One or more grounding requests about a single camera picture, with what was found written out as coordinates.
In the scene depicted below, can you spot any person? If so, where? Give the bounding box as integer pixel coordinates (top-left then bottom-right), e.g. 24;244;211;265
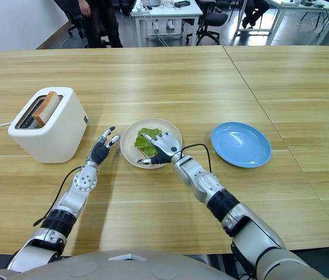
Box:
78;0;124;49
152;19;175;32
241;0;271;29

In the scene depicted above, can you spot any green lettuce leaf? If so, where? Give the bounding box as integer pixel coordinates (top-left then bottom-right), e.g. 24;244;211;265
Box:
134;127;163;157

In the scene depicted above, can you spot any robot body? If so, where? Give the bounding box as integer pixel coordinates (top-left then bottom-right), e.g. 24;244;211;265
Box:
0;250;235;280

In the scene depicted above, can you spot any blue plate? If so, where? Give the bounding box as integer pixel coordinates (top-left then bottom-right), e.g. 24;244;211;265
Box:
211;121;272;169

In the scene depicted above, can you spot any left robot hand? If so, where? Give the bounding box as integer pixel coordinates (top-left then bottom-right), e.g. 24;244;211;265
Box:
90;126;121;165

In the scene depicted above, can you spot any cream toaster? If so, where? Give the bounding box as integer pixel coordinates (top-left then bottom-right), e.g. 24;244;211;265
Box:
8;86;89;164

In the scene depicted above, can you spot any cream plate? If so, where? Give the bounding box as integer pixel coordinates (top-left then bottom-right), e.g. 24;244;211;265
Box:
120;117;183;170

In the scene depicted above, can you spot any black cable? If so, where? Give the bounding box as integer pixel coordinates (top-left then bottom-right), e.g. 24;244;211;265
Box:
33;166;83;228
178;143;212;174

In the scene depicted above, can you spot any black office chair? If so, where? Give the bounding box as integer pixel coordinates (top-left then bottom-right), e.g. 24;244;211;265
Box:
185;0;229;46
54;0;110;39

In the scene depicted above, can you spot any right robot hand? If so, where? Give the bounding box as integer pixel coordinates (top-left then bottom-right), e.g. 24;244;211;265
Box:
136;131;183;166

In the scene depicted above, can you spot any bread slice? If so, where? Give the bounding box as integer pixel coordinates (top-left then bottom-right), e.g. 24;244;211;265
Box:
31;91;61;127

